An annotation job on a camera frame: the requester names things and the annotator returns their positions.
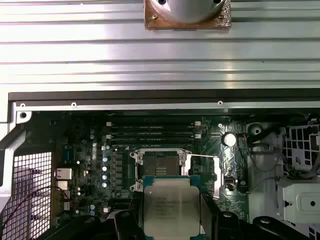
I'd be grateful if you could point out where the black RAM slot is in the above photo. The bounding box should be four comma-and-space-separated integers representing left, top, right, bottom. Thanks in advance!
109, 127, 198, 134
106, 133, 202, 140
109, 139, 198, 147
106, 121, 202, 128

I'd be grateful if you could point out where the green motherboard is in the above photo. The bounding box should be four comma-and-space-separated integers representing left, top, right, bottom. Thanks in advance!
49, 111, 251, 226

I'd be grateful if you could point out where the metal socket cover frame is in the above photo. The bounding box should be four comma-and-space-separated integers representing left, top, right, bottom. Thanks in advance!
183, 152, 225, 199

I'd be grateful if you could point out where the small silver ribbed heatsink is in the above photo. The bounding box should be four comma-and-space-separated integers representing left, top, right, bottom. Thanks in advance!
55, 167, 73, 180

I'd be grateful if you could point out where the grey metal bracket with hole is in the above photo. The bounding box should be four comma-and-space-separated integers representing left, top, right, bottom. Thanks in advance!
282, 183, 320, 226

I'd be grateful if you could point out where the silver CPU with green edge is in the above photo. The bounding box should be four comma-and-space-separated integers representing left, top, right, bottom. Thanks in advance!
141, 174, 202, 238

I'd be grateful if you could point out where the perforated metal drive cage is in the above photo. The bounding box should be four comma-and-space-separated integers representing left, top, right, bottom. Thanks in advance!
278, 116, 320, 182

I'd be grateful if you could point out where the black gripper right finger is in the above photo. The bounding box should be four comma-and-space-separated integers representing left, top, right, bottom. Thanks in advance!
199, 193, 312, 240

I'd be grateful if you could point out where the square brown base plate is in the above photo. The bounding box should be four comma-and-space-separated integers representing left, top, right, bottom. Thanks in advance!
143, 0, 233, 32

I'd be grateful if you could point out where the black PC case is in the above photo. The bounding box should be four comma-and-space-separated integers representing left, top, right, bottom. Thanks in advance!
0, 91, 320, 240

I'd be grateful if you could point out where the CPU socket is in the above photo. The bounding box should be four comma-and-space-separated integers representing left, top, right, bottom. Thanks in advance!
128, 147, 194, 194

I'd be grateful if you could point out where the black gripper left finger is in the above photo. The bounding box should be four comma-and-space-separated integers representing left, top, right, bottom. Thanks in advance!
37, 197, 145, 240

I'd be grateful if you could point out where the round silver capacitor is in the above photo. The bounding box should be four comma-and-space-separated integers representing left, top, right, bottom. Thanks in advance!
223, 131, 238, 148

